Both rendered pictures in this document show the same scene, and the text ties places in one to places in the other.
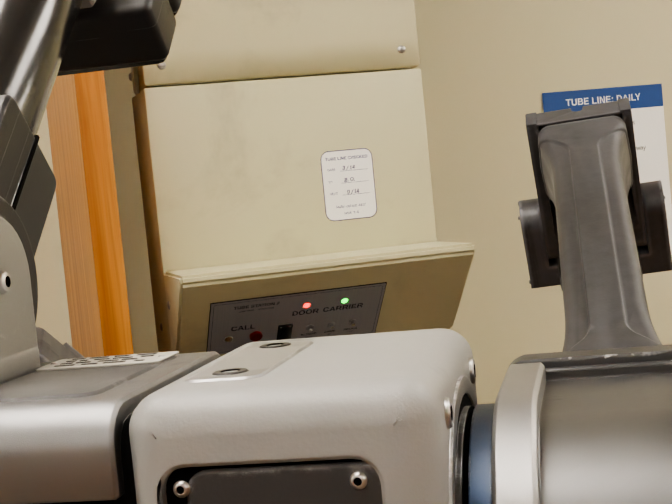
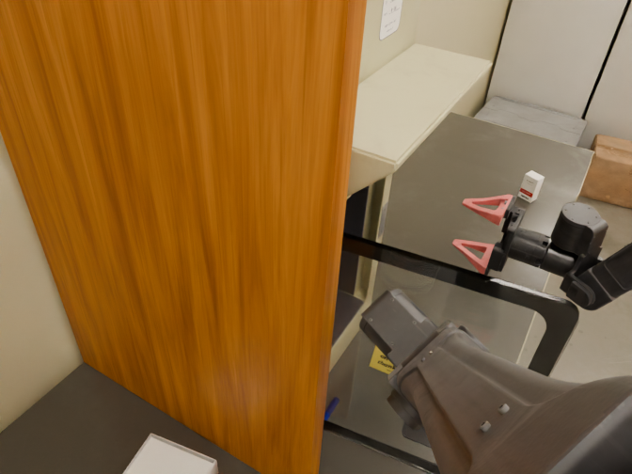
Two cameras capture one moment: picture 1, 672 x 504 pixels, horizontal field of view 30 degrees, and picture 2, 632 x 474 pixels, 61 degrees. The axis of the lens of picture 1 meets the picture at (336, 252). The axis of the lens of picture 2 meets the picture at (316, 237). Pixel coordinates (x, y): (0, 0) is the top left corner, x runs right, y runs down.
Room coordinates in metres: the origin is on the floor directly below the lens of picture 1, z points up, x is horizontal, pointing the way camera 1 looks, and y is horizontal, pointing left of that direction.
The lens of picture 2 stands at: (1.00, 0.52, 1.77)
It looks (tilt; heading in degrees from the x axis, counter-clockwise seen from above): 39 degrees down; 314
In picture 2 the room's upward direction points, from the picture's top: 4 degrees clockwise
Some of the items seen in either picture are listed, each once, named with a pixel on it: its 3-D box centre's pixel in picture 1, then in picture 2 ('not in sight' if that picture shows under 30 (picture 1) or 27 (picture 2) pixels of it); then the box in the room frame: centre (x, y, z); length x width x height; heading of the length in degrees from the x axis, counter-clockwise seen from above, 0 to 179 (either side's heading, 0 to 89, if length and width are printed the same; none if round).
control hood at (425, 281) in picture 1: (322, 303); (401, 128); (1.35, 0.02, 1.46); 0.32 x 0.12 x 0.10; 106
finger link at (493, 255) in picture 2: not in sight; (479, 244); (1.31, -0.23, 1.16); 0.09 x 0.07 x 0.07; 16
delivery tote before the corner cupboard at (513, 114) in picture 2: not in sight; (523, 142); (2.21, -2.55, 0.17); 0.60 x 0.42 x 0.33; 14
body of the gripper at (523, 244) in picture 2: not in sight; (524, 244); (1.24, -0.25, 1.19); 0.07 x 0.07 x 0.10; 16
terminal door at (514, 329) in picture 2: not in sight; (407, 375); (1.21, 0.12, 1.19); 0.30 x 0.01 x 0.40; 23
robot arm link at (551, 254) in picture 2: not in sight; (561, 255); (1.19, -0.26, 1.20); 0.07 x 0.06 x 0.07; 16
